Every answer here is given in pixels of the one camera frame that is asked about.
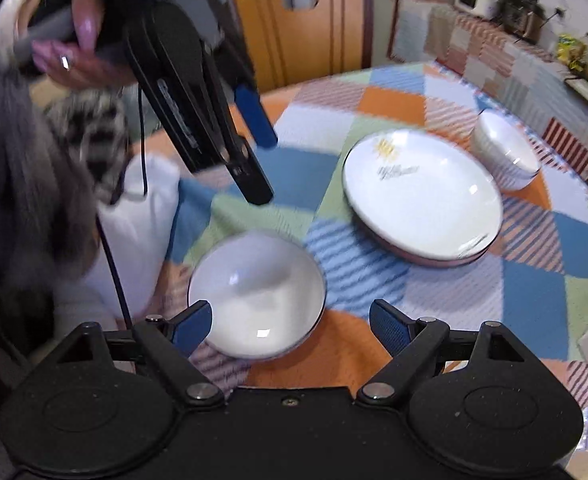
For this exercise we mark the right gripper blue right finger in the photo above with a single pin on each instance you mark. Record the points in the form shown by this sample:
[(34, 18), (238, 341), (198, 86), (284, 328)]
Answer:
[(393, 329)]

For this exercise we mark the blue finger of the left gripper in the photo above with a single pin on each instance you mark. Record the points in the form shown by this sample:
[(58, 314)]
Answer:
[(248, 101)]

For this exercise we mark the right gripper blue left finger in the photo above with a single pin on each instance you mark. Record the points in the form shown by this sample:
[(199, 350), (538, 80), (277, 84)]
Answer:
[(188, 329)]

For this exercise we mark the white ribbed bowl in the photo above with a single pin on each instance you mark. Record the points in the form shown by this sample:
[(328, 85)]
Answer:
[(504, 151), (267, 294)]

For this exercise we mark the white sun plate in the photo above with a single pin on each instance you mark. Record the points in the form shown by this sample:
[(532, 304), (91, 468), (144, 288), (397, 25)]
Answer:
[(424, 196)]

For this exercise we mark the person's left hand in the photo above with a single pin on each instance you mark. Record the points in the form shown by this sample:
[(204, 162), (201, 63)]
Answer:
[(73, 64)]

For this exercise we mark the orange wooden chair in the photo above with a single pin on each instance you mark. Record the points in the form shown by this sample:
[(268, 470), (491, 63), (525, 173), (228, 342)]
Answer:
[(292, 41)]

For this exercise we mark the white cloth bag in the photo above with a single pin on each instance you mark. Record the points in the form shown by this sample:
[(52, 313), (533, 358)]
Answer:
[(138, 231)]

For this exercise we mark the striped counter cover cloth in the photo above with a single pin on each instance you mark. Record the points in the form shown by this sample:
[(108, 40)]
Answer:
[(522, 78)]

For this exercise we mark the black pressure cooker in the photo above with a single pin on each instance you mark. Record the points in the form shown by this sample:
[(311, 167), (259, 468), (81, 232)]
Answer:
[(523, 19)]

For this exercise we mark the oil bottles group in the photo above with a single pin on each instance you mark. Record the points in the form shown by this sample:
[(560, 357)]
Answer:
[(573, 53)]

